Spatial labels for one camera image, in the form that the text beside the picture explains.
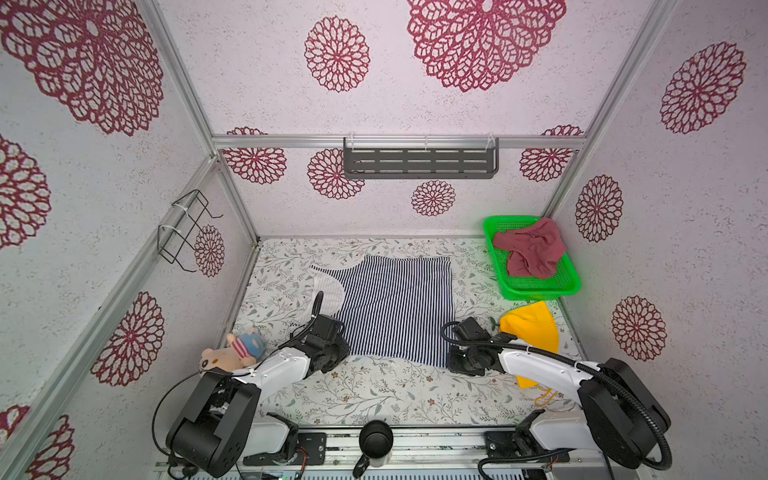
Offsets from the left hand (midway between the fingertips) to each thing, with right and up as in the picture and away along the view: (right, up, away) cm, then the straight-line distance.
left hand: (349, 350), depth 91 cm
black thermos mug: (+9, -19, -16) cm, 26 cm away
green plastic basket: (+72, +20, +9) cm, 75 cm away
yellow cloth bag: (+59, +7, +5) cm, 59 cm away
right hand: (+29, -3, -3) cm, 29 cm away
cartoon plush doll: (-30, +1, -7) cm, 31 cm away
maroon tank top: (+67, +31, +20) cm, 76 cm away
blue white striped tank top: (+15, +11, +9) cm, 21 cm away
